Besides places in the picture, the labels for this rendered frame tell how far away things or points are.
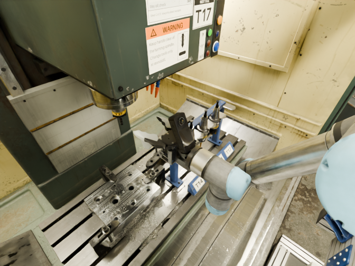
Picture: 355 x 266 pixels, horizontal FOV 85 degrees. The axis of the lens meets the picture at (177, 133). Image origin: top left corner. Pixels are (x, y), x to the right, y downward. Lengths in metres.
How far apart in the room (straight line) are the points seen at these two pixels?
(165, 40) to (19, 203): 1.55
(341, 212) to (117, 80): 0.43
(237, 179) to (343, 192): 0.25
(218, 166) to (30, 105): 0.88
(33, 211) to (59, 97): 0.87
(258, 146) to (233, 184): 1.12
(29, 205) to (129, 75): 1.43
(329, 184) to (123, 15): 0.43
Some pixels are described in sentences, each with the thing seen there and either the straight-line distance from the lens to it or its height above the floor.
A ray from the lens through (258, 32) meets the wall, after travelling 1.43.
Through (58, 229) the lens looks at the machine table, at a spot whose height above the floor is 0.90.
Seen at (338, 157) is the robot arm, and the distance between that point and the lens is 0.29.
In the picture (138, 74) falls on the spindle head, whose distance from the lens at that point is 0.49.
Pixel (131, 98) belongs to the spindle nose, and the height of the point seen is 1.51.
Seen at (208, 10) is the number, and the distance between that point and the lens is 0.66.
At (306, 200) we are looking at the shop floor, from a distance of 2.52.
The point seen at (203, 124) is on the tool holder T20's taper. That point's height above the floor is 1.26.
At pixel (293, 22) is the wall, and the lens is 1.37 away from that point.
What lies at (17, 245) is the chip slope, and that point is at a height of 0.66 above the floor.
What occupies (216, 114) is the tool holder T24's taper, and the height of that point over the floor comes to 1.26.
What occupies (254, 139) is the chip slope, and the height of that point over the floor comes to 0.82.
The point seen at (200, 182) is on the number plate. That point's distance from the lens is 1.11.
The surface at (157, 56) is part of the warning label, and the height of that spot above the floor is 1.67.
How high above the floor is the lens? 1.84
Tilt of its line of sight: 40 degrees down
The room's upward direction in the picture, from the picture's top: 1 degrees clockwise
